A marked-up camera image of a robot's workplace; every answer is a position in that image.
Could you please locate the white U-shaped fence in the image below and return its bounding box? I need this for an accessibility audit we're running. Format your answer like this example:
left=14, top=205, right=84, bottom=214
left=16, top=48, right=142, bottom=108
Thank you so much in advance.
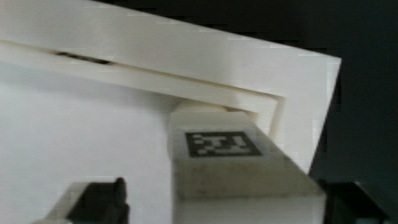
left=0, top=0, right=341, bottom=168

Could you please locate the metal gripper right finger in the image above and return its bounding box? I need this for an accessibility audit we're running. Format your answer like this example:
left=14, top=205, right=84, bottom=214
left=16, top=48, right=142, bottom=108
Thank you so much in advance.
left=318, top=180, right=398, bottom=224

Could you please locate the white square tabletop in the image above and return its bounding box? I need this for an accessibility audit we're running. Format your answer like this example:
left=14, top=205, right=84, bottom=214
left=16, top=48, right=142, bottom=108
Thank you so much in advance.
left=0, top=41, right=277, bottom=224

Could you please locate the white table leg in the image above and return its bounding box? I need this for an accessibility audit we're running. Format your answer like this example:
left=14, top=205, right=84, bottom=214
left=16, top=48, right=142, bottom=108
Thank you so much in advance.
left=169, top=112, right=325, bottom=224

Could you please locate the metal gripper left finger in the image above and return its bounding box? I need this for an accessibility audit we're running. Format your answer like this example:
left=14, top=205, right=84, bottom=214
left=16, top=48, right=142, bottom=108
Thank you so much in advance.
left=52, top=177, right=130, bottom=224

